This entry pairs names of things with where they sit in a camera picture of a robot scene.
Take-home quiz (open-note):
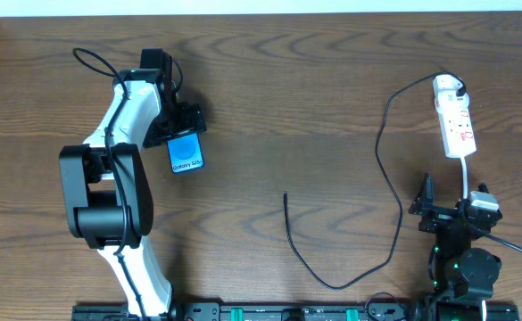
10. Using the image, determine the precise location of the blue Galaxy smartphone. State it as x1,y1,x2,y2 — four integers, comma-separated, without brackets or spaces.
167,134,204,174

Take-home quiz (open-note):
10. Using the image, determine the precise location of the black charger cable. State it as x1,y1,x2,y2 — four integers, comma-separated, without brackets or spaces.
283,70,468,291

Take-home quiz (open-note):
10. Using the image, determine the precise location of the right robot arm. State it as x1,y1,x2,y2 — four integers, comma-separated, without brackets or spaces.
407,173,502,320

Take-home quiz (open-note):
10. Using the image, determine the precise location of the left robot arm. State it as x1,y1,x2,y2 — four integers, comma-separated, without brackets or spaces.
59,48,206,320

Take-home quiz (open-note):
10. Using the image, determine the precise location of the white charger plug adapter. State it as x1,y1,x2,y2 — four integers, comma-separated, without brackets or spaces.
432,74,465,101

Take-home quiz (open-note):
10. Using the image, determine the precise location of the white power strip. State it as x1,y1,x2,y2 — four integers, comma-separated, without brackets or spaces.
435,90,476,159

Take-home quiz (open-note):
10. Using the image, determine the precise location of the white power strip cord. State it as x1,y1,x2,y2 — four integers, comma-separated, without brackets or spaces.
460,155,469,201

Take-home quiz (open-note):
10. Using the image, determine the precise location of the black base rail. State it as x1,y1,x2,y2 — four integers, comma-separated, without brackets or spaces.
70,301,521,321

